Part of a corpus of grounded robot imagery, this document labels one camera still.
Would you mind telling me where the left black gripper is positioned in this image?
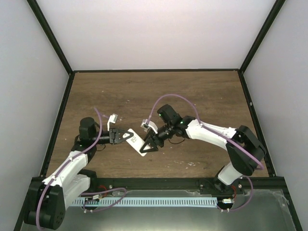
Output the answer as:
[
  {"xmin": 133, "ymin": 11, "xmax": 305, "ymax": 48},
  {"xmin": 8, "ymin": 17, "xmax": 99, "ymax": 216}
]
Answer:
[{"xmin": 92, "ymin": 128, "xmax": 134, "ymax": 145}]

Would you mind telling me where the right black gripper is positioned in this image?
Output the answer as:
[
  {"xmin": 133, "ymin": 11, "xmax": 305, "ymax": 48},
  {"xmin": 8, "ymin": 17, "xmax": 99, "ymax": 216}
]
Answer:
[{"xmin": 141, "ymin": 122, "xmax": 175, "ymax": 151}]

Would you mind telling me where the white remote control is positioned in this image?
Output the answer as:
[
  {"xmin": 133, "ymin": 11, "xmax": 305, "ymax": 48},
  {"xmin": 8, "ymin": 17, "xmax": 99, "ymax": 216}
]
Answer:
[{"xmin": 126, "ymin": 128, "xmax": 147, "ymax": 157}]

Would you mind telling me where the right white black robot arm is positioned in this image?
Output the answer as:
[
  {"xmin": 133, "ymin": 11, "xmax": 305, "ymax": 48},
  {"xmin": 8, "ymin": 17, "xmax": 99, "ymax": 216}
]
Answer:
[{"xmin": 137, "ymin": 104, "xmax": 266, "ymax": 194}]

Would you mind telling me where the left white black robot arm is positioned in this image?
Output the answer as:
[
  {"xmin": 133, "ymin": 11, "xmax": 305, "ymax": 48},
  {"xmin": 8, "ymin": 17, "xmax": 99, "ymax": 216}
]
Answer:
[{"xmin": 24, "ymin": 117, "xmax": 134, "ymax": 230}]

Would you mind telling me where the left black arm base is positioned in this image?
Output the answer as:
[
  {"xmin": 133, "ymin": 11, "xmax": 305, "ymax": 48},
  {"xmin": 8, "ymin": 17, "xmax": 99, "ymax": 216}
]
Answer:
[{"xmin": 87, "ymin": 177, "xmax": 113, "ymax": 193}]

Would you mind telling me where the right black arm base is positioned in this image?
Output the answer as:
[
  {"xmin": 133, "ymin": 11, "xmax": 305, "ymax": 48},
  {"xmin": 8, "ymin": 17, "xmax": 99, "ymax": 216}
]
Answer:
[{"xmin": 198, "ymin": 178, "xmax": 244, "ymax": 196}]

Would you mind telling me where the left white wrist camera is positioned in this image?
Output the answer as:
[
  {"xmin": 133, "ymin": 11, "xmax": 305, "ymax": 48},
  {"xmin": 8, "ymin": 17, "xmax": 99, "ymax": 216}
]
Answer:
[{"xmin": 107, "ymin": 114, "xmax": 118, "ymax": 131}]

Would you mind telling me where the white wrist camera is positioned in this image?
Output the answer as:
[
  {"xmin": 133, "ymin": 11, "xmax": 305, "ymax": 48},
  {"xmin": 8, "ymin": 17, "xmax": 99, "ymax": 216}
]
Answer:
[
  {"xmin": 141, "ymin": 119, "xmax": 158, "ymax": 134},
  {"xmin": 107, "ymin": 114, "xmax": 118, "ymax": 131}
]

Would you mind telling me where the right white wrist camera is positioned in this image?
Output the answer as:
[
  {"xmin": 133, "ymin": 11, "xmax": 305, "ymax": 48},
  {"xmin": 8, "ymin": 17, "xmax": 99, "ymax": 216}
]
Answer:
[{"xmin": 141, "ymin": 119, "xmax": 158, "ymax": 134}]

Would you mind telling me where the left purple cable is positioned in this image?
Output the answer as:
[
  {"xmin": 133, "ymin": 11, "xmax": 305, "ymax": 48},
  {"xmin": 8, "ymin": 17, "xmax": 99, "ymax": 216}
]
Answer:
[{"xmin": 36, "ymin": 107, "xmax": 127, "ymax": 229}]

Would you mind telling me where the purple cable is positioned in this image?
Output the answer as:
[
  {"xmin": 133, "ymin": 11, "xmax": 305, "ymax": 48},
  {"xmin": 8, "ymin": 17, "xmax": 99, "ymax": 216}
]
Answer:
[
  {"xmin": 149, "ymin": 93, "xmax": 265, "ymax": 212},
  {"xmin": 36, "ymin": 107, "xmax": 127, "ymax": 229}
]

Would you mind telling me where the black aluminium frame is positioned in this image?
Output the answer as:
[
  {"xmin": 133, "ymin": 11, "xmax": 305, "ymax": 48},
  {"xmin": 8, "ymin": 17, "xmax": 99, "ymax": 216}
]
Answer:
[{"xmin": 28, "ymin": 0, "xmax": 302, "ymax": 231}]

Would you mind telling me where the light blue slotted cable duct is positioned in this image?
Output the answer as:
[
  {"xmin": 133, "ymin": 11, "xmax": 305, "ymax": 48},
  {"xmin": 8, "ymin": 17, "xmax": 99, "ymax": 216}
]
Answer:
[{"xmin": 86, "ymin": 197, "xmax": 218, "ymax": 208}]

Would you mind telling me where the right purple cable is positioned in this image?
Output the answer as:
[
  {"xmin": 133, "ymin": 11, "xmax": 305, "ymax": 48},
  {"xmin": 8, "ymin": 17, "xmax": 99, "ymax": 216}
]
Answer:
[{"xmin": 149, "ymin": 93, "xmax": 265, "ymax": 212}]

